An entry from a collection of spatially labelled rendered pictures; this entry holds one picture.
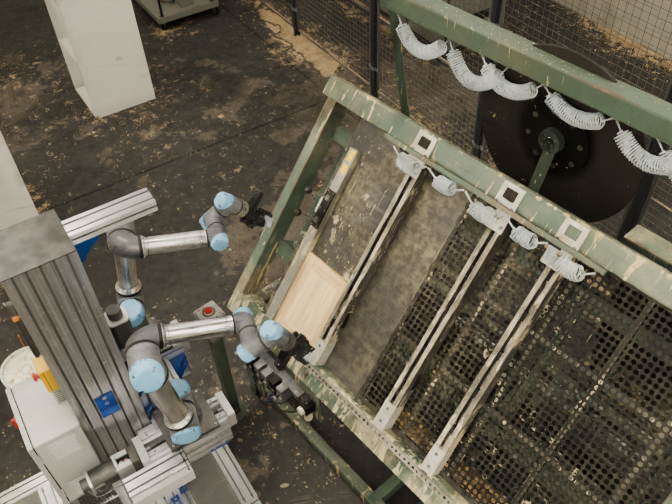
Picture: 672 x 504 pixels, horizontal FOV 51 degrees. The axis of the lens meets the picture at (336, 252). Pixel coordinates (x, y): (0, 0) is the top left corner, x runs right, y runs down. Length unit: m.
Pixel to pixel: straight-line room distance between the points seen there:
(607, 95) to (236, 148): 3.93
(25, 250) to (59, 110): 4.65
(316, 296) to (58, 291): 1.31
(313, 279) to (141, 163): 3.07
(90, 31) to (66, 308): 4.16
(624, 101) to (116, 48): 4.79
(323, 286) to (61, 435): 1.30
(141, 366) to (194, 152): 3.85
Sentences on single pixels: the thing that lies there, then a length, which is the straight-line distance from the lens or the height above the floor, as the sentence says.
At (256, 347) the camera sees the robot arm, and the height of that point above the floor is 1.58.
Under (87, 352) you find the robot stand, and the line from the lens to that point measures 2.80.
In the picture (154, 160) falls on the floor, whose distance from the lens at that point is 6.17.
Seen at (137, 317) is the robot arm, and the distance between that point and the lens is 3.24.
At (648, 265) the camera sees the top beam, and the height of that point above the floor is 1.87.
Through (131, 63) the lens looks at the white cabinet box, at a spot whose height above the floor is 0.41.
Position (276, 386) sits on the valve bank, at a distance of 3.52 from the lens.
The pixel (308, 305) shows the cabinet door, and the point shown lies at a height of 1.04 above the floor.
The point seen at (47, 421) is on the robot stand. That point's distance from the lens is 3.07.
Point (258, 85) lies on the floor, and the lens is 6.91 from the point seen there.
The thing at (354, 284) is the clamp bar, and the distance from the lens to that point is 3.21.
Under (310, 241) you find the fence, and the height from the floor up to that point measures 1.26.
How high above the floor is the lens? 3.64
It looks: 46 degrees down
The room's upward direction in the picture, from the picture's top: 3 degrees counter-clockwise
